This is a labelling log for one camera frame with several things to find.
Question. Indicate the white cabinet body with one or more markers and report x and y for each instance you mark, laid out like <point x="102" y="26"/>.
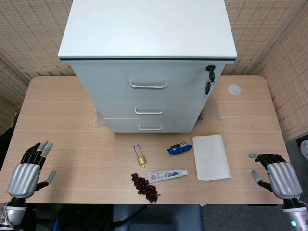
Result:
<point x="146" y="29"/>

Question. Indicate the grey metal drawer with lock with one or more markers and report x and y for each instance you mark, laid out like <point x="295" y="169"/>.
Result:
<point x="108" y="79"/>

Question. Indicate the white folded cloth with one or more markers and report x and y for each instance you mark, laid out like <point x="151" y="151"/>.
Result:
<point x="211" y="158"/>

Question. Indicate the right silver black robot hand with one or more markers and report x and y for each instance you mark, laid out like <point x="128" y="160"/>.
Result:
<point x="284" y="178"/>

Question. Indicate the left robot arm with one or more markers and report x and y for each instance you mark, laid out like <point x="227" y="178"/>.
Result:
<point x="14" y="211"/>

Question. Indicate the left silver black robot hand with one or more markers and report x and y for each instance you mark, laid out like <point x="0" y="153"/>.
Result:
<point x="22" y="178"/>

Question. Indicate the dark red grape bunch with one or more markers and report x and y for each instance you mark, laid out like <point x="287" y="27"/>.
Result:
<point x="143" y="185"/>

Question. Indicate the white shoe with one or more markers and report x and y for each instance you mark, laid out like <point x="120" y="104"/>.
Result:
<point x="305" y="150"/>

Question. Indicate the white toothpaste tube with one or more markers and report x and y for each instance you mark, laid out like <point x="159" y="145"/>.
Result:
<point x="166" y="175"/>

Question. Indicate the black hanging key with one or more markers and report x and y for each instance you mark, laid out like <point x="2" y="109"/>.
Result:
<point x="207" y="89"/>

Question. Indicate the black key in lock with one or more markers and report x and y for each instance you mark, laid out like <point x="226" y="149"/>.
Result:
<point x="211" y="72"/>

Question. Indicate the brass long-shackle padlock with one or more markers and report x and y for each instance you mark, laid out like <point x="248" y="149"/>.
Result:
<point x="141" y="160"/>

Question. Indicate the white round grommet cap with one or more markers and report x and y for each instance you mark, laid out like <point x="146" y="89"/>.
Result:
<point x="234" y="89"/>

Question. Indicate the blue snack packet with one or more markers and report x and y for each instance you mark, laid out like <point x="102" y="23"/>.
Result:
<point x="178" y="149"/>

